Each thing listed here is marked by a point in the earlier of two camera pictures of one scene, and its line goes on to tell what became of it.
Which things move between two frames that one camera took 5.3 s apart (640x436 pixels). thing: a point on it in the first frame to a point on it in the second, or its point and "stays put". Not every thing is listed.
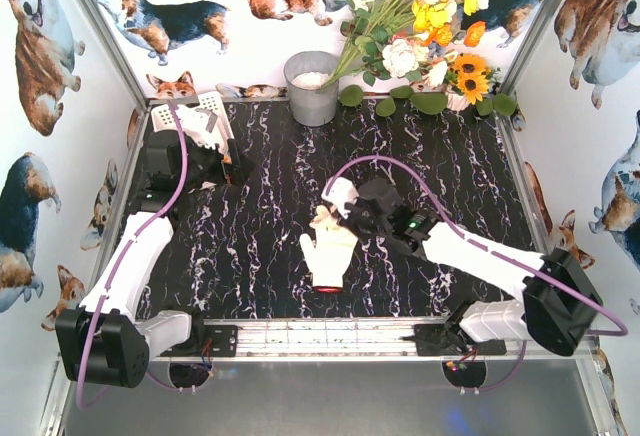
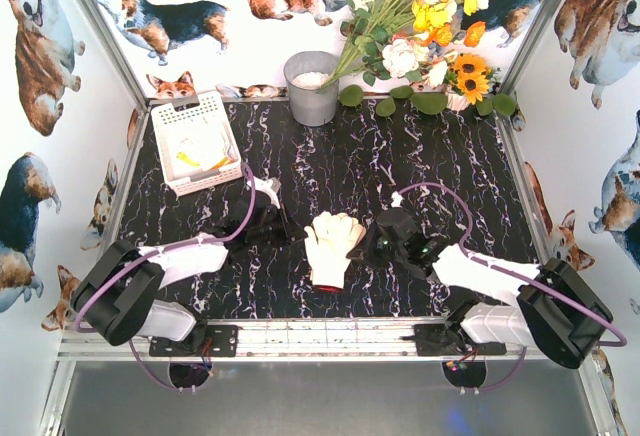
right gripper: [353, 217] to [373, 241]
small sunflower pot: [468, 81] stays put
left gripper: [226, 167] to [285, 221]
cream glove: [328, 258] stays put
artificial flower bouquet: [404, 15] stays put
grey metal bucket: [305, 72] stays put
